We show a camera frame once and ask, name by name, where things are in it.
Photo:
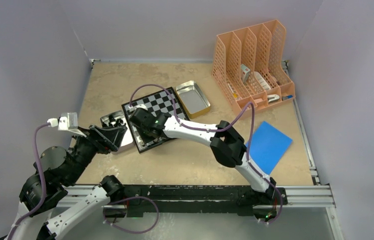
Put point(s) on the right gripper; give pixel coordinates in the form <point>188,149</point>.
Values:
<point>146,138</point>

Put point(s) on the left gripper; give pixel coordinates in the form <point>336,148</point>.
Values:
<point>105,139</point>

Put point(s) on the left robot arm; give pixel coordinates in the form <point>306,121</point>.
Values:
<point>56,169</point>

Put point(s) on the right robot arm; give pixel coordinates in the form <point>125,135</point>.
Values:
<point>227,145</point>

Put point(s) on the silver tray of black pieces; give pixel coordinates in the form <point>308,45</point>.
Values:
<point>122,139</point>

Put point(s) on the yellow tray of white pieces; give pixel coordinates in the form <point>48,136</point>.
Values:
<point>193,99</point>

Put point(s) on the black and white chessboard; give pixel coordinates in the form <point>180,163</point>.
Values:
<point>156,103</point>

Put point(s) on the black base bar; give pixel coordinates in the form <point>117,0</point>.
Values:
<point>138,199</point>

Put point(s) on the orange file organizer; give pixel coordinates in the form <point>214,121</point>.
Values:
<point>247,66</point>

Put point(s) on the blue flat sheet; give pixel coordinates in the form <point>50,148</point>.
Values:
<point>268,147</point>

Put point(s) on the white stapler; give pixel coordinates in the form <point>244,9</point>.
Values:
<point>272,98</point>

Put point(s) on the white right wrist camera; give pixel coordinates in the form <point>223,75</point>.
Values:
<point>135,107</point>

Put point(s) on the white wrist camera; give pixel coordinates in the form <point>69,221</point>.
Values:
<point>67,122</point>
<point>135,107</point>

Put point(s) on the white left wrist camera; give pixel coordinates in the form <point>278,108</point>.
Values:
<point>67,122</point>

